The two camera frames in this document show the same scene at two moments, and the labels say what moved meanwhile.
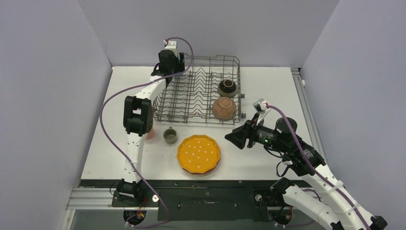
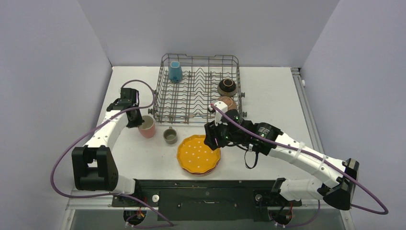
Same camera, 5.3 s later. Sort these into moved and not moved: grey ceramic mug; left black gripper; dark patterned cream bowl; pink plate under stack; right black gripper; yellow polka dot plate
Moved: left black gripper; right black gripper
Not moved: yellow polka dot plate; dark patterned cream bowl; pink plate under stack; grey ceramic mug
